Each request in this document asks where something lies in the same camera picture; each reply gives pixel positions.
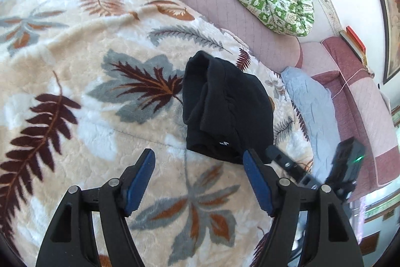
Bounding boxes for black pants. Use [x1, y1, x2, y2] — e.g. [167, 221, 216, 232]
[182, 51, 274, 165]

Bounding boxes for pink quilted headboard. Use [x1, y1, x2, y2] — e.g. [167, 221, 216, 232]
[298, 37, 399, 201]

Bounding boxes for light blue quilted blanket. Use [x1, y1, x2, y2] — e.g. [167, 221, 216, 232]
[281, 67, 340, 182]

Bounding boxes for stack of books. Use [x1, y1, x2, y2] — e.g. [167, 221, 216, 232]
[339, 26, 375, 78]

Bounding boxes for leaf patterned fleece blanket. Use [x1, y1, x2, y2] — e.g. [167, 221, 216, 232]
[1, 0, 313, 266]

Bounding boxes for pink quilted bolster cushion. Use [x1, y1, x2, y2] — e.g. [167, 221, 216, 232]
[181, 0, 303, 73]

